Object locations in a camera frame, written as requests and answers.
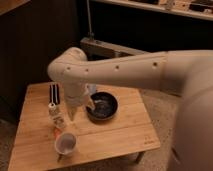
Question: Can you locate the black chopstick left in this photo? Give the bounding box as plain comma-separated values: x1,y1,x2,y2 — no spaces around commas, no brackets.
49,84,53,103

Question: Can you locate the white cup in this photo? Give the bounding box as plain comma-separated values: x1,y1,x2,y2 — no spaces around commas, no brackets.
54,132,77,156

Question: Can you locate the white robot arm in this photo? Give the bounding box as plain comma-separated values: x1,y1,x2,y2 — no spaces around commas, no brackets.
47,47,213,171

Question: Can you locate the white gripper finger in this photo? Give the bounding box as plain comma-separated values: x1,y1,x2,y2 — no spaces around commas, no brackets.
86,98,95,110
68,107,78,121

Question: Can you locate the metal pole stand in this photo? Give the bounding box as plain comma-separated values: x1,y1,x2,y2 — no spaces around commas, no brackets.
86,0,94,41

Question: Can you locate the black bowl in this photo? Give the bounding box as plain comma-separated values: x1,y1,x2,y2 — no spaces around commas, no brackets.
86,92,118,121

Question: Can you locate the white sauce bottle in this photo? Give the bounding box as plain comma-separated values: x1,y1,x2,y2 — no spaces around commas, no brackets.
48,103,66,131

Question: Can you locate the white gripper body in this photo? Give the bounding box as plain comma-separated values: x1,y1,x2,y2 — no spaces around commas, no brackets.
64,93,89,107

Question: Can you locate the wooden bench ledge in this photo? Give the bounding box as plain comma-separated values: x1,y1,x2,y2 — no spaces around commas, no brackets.
80,37,145,61

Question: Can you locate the wooden table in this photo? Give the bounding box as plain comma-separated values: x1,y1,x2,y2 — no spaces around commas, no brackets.
8,83,160,171

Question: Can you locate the background shelf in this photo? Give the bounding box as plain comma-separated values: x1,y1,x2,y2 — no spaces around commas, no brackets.
93,0,213,21

